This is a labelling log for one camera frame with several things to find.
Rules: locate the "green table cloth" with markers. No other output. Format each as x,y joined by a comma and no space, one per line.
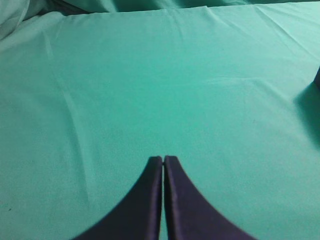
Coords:
86,99

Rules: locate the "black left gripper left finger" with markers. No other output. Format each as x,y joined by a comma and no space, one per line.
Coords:
138,215

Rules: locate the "black cube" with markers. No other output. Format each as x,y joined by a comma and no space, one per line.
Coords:
317,78

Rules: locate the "green backdrop cloth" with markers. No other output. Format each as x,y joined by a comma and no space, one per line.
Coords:
14,12

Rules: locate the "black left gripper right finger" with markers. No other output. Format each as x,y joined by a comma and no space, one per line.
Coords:
189,216

